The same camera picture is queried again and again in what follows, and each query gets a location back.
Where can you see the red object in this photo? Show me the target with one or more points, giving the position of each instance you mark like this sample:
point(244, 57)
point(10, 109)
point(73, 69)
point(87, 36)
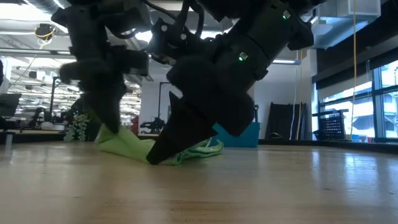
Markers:
point(135, 124)

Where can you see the dark monitor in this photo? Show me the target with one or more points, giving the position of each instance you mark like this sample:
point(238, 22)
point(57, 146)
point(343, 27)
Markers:
point(9, 104)

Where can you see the small potted green plant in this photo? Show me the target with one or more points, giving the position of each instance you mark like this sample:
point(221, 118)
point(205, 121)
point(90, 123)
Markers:
point(77, 127)

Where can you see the black leaning panels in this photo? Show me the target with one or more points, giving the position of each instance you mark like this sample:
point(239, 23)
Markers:
point(280, 118)

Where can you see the black perforated crate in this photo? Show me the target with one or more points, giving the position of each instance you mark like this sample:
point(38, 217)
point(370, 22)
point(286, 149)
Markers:
point(332, 124)

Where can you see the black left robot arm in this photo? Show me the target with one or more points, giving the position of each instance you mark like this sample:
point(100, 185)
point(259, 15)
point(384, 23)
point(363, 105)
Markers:
point(84, 25)

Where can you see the green microfiber towel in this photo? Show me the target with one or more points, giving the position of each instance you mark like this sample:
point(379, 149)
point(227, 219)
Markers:
point(130, 146)

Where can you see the black gantry frame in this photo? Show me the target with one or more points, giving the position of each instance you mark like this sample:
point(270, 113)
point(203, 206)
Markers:
point(160, 99)

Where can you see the blue plastic basket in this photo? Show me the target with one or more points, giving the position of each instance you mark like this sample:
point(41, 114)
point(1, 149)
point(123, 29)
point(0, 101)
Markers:
point(248, 140)

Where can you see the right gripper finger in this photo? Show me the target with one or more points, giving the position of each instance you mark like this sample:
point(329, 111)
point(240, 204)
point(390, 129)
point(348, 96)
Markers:
point(171, 124)
point(189, 137)

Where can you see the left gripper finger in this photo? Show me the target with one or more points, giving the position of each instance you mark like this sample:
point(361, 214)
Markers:
point(99, 105)
point(115, 105)

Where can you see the black background robot arm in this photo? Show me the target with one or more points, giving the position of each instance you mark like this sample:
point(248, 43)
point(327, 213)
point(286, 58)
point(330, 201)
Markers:
point(152, 126)

